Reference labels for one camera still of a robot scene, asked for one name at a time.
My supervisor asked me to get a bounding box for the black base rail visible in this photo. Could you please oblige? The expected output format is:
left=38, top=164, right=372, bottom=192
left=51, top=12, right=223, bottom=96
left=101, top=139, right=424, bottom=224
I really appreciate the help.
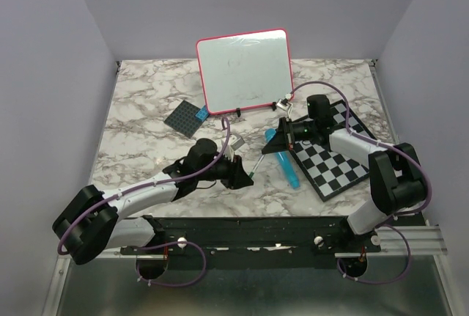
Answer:
left=121, top=216, right=380, bottom=270

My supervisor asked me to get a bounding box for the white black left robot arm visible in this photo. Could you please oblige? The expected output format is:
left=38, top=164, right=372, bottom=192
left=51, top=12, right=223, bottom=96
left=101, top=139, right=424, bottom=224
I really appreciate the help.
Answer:
left=52, top=139, right=254, bottom=265

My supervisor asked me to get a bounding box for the black whiteboard stand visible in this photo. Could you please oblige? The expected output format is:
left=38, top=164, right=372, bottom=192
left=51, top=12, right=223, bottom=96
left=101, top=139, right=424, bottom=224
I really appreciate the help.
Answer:
left=234, top=102, right=277, bottom=117

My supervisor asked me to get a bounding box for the white whiteboard marker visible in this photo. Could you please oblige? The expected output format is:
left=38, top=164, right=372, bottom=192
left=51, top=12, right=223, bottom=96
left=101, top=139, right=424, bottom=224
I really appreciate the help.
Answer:
left=250, top=154, right=265, bottom=174

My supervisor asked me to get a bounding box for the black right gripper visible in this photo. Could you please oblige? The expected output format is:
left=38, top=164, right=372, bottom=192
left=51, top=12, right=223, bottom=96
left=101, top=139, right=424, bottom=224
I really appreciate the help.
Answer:
left=262, top=117, right=317, bottom=155

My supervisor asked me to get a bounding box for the blue lego brick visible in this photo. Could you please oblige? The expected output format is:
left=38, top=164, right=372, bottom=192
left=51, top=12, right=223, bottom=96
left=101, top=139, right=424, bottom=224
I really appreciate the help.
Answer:
left=195, top=106, right=210, bottom=122

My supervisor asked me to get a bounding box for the black white chessboard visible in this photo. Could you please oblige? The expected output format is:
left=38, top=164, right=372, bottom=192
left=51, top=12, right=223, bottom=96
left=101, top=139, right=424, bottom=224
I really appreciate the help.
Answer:
left=289, top=99, right=378, bottom=202

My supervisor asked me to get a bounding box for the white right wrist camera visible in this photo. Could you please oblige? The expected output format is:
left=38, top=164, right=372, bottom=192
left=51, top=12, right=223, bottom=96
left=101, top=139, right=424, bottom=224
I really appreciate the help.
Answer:
left=276, top=98, right=292, bottom=113

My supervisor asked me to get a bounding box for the pink framed whiteboard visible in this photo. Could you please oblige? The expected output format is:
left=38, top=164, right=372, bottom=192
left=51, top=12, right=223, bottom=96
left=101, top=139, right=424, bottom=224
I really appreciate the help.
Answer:
left=196, top=28, right=294, bottom=115

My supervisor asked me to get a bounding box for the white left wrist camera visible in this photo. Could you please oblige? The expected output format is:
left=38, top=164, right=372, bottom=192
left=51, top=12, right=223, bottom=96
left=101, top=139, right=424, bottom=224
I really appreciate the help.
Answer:
left=224, top=134, right=245, bottom=161

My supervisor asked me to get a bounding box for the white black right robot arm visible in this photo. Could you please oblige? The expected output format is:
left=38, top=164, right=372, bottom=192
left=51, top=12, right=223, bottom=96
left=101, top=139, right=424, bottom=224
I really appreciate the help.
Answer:
left=262, top=95, right=431, bottom=251

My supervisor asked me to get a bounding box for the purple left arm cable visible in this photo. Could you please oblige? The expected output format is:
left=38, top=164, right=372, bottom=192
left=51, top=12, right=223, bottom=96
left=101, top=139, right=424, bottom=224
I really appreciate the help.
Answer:
left=57, top=116, right=232, bottom=287

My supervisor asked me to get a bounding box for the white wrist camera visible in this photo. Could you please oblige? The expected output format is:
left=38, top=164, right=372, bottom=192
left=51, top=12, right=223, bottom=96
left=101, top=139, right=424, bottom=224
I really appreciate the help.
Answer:
left=224, top=134, right=245, bottom=161
left=276, top=98, right=292, bottom=113

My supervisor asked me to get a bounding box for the dark grey lego baseplate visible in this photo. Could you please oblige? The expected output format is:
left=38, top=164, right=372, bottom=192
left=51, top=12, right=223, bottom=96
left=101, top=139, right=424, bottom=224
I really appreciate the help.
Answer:
left=164, top=100, right=203, bottom=138

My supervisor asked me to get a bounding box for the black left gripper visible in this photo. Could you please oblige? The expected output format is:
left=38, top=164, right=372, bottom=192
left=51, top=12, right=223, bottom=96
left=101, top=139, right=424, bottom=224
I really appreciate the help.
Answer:
left=196, top=150, right=254, bottom=190

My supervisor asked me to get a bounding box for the aluminium frame rail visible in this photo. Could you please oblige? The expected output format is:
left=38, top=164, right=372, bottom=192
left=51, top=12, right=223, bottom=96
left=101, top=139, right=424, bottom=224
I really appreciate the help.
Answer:
left=335, top=59, right=450, bottom=258

